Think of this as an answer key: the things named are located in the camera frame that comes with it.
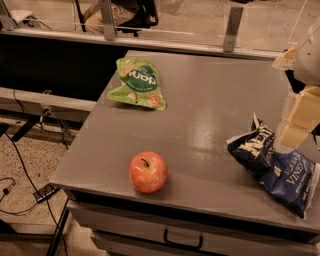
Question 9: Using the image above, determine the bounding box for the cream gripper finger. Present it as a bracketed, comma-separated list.
[272, 45, 296, 71]
[278, 85, 320, 148]

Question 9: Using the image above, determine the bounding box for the red apple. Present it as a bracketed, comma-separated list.
[129, 152, 168, 194]

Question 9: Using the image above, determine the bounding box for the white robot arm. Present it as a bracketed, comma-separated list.
[272, 17, 320, 152]

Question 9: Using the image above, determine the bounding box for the blue kettle chip bag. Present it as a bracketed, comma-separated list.
[226, 115, 319, 219]

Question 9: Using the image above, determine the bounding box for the green rice chip bag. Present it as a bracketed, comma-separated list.
[107, 56, 167, 111]

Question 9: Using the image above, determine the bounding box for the black office chair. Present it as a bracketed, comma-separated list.
[116, 0, 159, 37]

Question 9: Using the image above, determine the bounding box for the seated person in tan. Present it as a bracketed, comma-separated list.
[82, 0, 141, 35]

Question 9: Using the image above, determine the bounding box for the grey cabinet drawer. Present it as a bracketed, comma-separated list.
[68, 201, 319, 256]

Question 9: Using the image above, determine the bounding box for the black power adapter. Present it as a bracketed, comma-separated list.
[33, 184, 59, 203]

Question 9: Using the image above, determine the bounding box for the right metal bracket post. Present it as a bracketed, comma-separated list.
[223, 7, 243, 53]

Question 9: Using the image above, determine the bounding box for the metal bracket post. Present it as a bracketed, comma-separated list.
[99, 0, 117, 41]
[223, 7, 243, 53]

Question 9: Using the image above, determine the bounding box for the black drawer handle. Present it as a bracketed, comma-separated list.
[163, 229, 203, 250]

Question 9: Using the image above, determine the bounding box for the left metal bracket post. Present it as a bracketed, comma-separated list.
[99, 0, 117, 41]

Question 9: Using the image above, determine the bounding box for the metal rail ledge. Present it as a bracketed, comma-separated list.
[0, 28, 282, 61]

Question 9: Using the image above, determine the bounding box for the black floor cable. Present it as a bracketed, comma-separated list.
[0, 131, 69, 256]

